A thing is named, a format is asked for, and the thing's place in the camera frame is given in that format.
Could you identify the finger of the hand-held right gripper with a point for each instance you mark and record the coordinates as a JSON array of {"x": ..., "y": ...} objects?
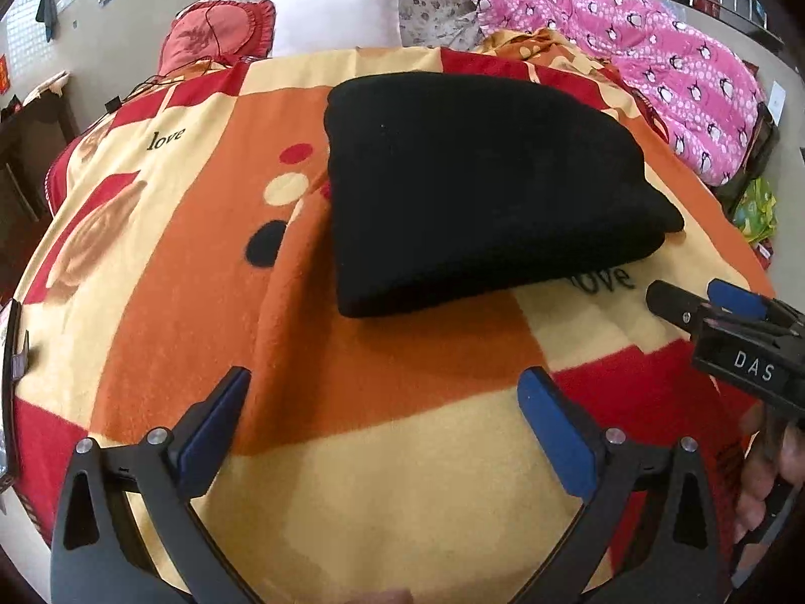
[
  {"x": 736, "y": 294},
  {"x": 670, "y": 303}
]

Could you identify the person's right hand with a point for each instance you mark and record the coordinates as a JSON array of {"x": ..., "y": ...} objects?
[{"x": 758, "y": 472}]

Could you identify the orange red yellow printed blanket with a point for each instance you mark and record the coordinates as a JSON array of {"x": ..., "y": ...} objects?
[{"x": 377, "y": 453}]

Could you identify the green patterned bag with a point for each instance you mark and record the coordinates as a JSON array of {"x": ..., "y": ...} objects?
[{"x": 758, "y": 207}]

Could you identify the dark wooden table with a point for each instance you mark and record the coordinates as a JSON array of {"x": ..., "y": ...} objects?
[{"x": 25, "y": 151}]

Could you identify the red wall sticker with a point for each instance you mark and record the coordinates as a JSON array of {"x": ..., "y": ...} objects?
[{"x": 4, "y": 72}]

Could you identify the pink printed quilt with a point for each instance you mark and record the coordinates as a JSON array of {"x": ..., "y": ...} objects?
[{"x": 660, "y": 56}]

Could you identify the black pants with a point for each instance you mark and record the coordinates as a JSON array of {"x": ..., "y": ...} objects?
[{"x": 478, "y": 189}]

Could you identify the beige cloth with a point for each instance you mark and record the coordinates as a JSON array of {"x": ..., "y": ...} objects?
[{"x": 49, "y": 83}]

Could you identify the red round pillow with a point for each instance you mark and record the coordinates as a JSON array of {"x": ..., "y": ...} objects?
[{"x": 201, "y": 38}]

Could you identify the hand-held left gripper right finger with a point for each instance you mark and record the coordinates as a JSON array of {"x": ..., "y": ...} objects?
[{"x": 560, "y": 440}]

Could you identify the black bag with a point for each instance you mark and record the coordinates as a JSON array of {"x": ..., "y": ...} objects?
[{"x": 758, "y": 145}]

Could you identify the white pillow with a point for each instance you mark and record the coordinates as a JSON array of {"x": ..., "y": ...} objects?
[{"x": 333, "y": 16}]

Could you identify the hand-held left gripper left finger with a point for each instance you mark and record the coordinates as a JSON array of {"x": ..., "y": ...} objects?
[{"x": 214, "y": 428}]

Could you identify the dark hanging cloth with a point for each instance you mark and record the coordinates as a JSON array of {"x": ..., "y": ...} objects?
[{"x": 45, "y": 6}]

